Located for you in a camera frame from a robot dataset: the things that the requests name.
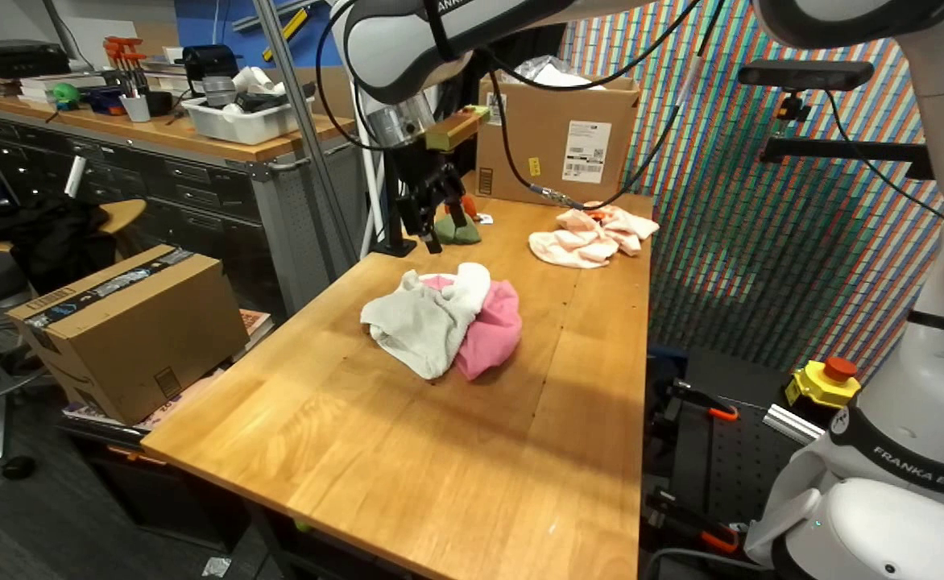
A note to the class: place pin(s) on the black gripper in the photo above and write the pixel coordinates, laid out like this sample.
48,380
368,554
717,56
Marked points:
427,182

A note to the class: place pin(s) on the white towel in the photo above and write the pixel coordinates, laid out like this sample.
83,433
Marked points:
427,316

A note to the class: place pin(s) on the hot pink cloth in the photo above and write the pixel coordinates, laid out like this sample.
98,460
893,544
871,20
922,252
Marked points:
487,325

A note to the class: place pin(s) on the green and orange plush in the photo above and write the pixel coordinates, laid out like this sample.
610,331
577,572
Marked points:
461,226

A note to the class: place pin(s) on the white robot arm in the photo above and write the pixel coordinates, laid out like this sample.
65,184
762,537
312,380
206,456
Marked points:
393,50

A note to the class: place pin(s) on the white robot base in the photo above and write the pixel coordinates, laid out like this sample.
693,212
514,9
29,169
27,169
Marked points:
866,500

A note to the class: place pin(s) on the wooden workbench with drawers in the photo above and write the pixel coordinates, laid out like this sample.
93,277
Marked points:
262,208

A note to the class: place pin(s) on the cardboard box on table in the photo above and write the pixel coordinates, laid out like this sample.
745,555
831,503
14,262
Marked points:
552,148

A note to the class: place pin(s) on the white plastic bin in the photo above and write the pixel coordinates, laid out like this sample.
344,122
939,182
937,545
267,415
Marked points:
230,124

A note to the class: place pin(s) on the cardboard box beside table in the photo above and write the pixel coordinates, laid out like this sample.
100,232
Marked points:
137,333

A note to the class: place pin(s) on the black office chair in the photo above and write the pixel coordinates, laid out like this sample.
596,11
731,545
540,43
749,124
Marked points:
42,247

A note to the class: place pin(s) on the yellow red emergency stop button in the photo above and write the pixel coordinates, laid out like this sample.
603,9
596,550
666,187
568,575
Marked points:
825,381

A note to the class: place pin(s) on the black camera tripod stand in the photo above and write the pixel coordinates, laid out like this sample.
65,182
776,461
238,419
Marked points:
794,80

